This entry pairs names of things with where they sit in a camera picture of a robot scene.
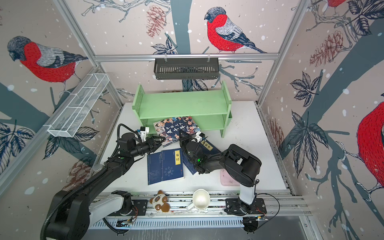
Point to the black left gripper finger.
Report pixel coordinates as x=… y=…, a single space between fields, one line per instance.
x=158 y=138
x=156 y=147

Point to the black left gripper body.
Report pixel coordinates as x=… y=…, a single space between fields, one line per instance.
x=145 y=147

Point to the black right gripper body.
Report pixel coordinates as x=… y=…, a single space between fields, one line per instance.
x=187 y=146

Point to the colourful cartoon cover book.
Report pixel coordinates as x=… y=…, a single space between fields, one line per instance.
x=170 y=128

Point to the blue book with yellow label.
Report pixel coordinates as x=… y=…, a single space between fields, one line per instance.
x=172 y=164

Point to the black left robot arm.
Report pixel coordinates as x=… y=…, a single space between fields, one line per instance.
x=69 y=216

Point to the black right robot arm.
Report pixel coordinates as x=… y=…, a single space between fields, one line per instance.
x=241 y=165

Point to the dark blue rightmost book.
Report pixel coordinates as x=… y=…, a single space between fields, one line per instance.
x=208 y=148

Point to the dark blue leftmost book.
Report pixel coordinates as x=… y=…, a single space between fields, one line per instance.
x=155 y=168

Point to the dark blue book under cartoon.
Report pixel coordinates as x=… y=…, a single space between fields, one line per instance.
x=189 y=165

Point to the green wooden shelf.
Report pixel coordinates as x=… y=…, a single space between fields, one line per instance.
x=211 y=110

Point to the pink plastic tray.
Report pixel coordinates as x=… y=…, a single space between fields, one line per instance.
x=226 y=180

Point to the white ceramic mug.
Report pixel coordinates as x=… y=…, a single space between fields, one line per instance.
x=200 y=200

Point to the brown white plush toy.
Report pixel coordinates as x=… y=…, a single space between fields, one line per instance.
x=160 y=202

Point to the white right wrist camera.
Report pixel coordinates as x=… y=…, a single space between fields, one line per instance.
x=199 y=136

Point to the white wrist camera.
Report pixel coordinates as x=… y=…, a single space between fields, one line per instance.
x=199 y=136
x=143 y=132

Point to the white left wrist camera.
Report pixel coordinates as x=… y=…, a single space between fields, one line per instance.
x=143 y=132

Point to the black hanging wall basket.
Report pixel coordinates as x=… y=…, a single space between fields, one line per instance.
x=187 y=69

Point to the white wire mesh basket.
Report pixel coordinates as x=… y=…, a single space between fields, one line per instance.
x=71 y=118

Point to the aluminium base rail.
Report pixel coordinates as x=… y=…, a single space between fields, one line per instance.
x=182 y=214

